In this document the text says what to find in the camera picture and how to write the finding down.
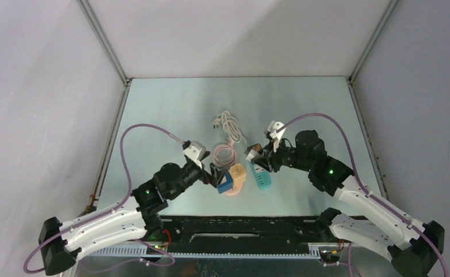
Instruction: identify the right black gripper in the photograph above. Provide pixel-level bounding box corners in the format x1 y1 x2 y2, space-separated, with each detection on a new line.
252 136 312 173

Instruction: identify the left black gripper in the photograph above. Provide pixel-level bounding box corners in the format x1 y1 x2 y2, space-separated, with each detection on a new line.
168 151 229 200

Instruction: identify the blue cube plug adapter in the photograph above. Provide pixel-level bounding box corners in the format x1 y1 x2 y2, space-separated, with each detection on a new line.
217 173 234 194

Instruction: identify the small white plug adapter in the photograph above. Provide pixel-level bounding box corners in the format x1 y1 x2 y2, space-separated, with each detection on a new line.
245 148 259 163

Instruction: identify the teal power strip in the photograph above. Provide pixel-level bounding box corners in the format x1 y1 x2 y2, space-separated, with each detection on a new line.
249 163 272 190

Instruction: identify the yellow cube plug adapter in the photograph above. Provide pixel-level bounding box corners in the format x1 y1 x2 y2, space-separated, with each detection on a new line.
228 163 247 184

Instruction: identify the pink round power socket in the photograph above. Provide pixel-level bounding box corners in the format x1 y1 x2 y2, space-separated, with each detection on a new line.
223 181 244 196

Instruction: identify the green cube plug adapter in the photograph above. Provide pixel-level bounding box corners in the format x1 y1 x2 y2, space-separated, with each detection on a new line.
247 143 262 153

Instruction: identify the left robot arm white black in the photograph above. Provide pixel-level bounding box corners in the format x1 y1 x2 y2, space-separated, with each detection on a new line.
39 161 227 276

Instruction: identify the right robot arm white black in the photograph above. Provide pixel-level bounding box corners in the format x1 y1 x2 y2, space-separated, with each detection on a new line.
245 130 445 276

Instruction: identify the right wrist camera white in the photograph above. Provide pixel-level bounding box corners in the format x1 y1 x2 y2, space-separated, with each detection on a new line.
265 121 286 152

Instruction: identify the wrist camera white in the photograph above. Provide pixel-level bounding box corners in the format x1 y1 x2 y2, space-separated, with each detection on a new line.
183 141 211 169
265 121 286 152

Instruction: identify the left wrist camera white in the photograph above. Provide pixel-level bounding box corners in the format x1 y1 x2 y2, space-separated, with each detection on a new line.
183 141 211 169

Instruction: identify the white coiled power cord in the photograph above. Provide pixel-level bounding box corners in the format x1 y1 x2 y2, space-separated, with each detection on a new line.
212 111 247 144

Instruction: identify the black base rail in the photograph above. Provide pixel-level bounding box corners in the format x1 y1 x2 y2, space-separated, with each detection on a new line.
127 214 358 255

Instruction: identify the grey slotted cable duct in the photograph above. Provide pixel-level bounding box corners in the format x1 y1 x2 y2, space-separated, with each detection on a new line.
80 244 340 261

